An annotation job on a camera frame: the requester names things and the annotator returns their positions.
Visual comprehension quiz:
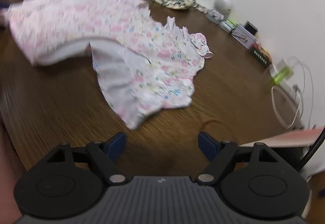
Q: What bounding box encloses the dark green box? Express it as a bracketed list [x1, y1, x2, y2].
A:
[249, 44, 272, 69]

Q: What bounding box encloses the pink paper sheet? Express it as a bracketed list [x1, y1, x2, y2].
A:
[241, 127, 324, 148]

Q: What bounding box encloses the green tissue pack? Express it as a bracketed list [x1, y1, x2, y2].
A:
[219, 20, 237, 34]

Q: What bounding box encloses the white robot speaker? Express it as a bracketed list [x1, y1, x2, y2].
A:
[206, 0, 232, 24]

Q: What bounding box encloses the white cable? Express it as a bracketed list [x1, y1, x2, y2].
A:
[271, 56, 314, 130]

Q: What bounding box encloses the pink floral baby garment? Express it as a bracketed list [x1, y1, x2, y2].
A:
[1, 0, 213, 129]

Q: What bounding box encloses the white power strip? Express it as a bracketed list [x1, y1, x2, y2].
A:
[269, 58, 296, 98]

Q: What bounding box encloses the black small box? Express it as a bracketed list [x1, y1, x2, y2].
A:
[244, 21, 258, 36]

